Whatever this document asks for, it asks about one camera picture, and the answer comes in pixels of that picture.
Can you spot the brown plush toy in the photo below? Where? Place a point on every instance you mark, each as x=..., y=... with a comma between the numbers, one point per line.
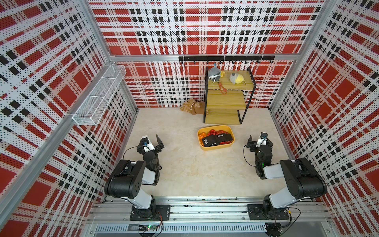
x=193, y=107

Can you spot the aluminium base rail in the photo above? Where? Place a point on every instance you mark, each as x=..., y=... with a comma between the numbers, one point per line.
x=210, y=216

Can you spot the red tea bag top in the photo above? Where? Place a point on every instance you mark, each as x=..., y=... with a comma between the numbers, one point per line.
x=212, y=132

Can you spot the yellow white plush toy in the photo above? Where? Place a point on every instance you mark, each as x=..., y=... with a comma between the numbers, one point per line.
x=237, y=78

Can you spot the white wire mesh basket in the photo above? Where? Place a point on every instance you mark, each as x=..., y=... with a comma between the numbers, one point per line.
x=93, y=107

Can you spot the yellow plastic storage box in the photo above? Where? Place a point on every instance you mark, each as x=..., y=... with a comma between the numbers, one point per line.
x=217, y=127

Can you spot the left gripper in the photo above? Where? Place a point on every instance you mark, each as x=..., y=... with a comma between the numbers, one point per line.
x=160, y=145

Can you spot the wooden shelf rack black frame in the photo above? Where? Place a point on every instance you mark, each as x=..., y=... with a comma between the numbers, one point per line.
x=226, y=103

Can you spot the small circuit board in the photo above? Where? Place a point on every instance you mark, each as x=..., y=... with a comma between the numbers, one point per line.
x=147, y=228

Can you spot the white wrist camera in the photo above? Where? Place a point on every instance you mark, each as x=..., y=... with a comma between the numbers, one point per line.
x=263, y=138
x=147, y=144

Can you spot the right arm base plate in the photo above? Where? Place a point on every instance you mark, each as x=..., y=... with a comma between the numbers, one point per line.
x=259, y=212

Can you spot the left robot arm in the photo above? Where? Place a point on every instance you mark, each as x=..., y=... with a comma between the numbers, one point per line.
x=128, y=177

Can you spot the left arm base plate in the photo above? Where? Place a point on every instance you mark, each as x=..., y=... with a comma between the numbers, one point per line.
x=157, y=212

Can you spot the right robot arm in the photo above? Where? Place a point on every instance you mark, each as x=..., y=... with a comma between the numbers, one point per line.
x=301, y=178

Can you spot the red tea bag bottom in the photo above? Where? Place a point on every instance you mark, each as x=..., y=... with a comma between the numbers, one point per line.
x=221, y=132

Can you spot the red tea bag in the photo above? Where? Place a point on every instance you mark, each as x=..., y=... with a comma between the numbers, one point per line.
x=212, y=132
x=221, y=132

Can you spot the orange tea bag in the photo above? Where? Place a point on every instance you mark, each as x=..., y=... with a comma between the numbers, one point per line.
x=201, y=136

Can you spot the grey plush toy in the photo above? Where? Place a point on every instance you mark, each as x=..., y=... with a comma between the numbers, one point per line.
x=214, y=74

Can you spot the black hook rail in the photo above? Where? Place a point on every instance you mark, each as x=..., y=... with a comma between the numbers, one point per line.
x=257, y=58

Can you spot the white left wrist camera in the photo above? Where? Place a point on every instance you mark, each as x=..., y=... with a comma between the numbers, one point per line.
x=147, y=144

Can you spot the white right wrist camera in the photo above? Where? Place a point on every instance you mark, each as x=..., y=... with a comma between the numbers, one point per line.
x=263, y=138

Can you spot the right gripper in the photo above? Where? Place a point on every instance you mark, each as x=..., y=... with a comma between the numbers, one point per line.
x=253, y=144

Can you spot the black tea bag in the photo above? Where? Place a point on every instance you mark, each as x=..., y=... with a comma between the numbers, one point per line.
x=210, y=141
x=225, y=139

